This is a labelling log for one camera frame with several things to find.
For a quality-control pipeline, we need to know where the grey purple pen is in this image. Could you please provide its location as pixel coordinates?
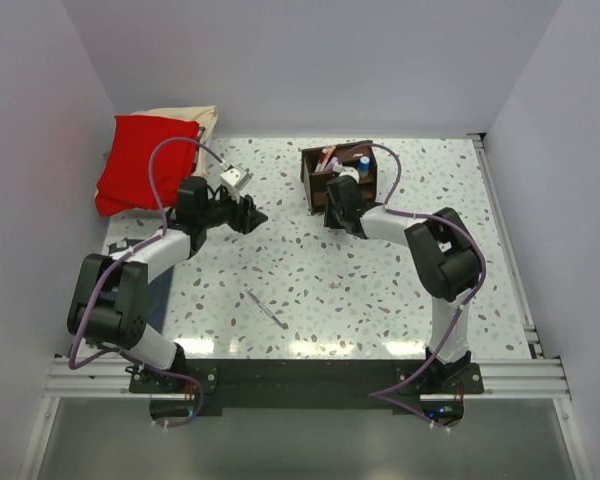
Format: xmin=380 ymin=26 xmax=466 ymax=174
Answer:
xmin=246 ymin=290 xmax=288 ymax=330

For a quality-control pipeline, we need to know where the blue grey stamp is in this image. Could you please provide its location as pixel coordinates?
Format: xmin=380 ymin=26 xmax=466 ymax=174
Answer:
xmin=358 ymin=156 xmax=372 ymax=178

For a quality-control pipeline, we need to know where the aluminium rail frame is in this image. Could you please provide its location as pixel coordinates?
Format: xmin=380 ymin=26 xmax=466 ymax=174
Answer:
xmin=25 ymin=137 xmax=590 ymax=479

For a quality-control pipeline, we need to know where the red white marker pen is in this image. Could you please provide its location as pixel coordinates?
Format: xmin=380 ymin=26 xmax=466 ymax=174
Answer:
xmin=314 ymin=147 xmax=326 ymax=173

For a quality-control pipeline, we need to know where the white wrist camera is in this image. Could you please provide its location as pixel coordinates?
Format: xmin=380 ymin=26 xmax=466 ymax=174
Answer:
xmin=332 ymin=164 xmax=360 ymax=183
xmin=220 ymin=165 xmax=253 ymax=194

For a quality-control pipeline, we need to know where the red folded cloth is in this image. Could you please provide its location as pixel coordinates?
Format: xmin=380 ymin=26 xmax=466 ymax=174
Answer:
xmin=95 ymin=115 xmax=199 ymax=217

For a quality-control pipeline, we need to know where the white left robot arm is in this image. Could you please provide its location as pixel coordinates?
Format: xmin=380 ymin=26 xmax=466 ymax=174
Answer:
xmin=67 ymin=177 xmax=268 ymax=392

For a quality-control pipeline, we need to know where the dark blue denim cloth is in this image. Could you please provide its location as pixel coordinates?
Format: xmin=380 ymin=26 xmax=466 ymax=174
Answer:
xmin=107 ymin=238 xmax=174 ymax=333

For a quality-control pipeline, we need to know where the beige folded cloth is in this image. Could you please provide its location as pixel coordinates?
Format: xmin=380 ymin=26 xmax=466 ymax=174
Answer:
xmin=133 ymin=105 xmax=219 ymax=177

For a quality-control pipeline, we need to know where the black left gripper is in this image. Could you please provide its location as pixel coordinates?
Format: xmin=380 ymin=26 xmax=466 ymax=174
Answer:
xmin=199 ymin=188 xmax=267 ymax=236

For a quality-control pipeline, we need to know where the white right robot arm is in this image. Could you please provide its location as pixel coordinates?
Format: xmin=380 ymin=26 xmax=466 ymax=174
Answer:
xmin=325 ymin=176 xmax=486 ymax=393

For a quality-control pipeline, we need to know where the brown wooden desk organizer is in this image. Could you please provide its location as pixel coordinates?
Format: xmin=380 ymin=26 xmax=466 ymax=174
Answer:
xmin=300 ymin=140 xmax=378 ymax=215

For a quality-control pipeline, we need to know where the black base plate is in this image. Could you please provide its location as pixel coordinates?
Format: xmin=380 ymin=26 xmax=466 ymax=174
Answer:
xmin=125 ymin=359 xmax=485 ymax=425

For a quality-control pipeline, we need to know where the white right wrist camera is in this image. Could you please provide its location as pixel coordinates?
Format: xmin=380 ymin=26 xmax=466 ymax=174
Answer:
xmin=332 ymin=164 xmax=360 ymax=183

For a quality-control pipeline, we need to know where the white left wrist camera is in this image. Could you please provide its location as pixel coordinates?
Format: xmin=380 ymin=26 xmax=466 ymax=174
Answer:
xmin=220 ymin=165 xmax=253 ymax=194

